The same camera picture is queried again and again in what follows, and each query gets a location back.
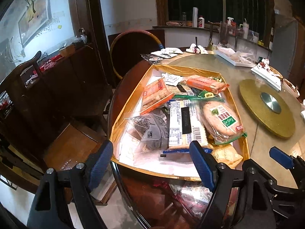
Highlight round cookie pack green label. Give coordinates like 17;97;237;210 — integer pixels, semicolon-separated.
197;97;247;145

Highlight red striped cracker pack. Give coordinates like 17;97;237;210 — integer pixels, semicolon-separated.
163;99;209;154

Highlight clear plastic snack bag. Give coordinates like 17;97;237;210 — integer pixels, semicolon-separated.
127;107;170;154

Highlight brown biscuit pack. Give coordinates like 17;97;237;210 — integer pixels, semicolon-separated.
184;75;230;95

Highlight orange soda cracker pack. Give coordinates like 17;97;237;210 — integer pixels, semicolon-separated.
140;77;174;115

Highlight round cracker pack black label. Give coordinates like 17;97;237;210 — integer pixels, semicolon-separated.
166;84;194;96

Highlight white silver snack packet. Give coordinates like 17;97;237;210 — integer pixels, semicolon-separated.
162;73;183;86

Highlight yellow snack packet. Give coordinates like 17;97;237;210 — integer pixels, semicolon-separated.
211;144;243;169

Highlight gold lazy susan turntable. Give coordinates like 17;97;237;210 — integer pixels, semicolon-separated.
239;79;296;139

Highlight wooden armchair left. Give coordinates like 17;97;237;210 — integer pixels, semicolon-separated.
0;50;113;196

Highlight white napkins table edge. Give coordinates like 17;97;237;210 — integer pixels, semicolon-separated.
300;99;305;120

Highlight gold cardboard tray box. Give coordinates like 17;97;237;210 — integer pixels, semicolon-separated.
110;65;249;181

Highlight small green snack packet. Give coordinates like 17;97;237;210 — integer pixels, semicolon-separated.
172;90;217;100

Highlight white plate with food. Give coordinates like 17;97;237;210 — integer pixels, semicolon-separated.
282;79;300;98

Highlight white tray with red items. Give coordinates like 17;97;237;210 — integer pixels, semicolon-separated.
251;58;283;92

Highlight white tray with wrappers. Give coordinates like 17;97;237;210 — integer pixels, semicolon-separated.
214;45;256;68

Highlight crumpled red white tissue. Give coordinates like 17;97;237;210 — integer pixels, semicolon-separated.
186;44;208;54

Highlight dark round-back chair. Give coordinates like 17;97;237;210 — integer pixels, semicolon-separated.
108;30;165;79

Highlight white spray bottle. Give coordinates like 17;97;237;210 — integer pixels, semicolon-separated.
227;17;235;35

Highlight white paper roll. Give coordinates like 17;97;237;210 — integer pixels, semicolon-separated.
192;7;198;28

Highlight framed wall painting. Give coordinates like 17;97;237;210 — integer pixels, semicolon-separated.
18;0;52;48

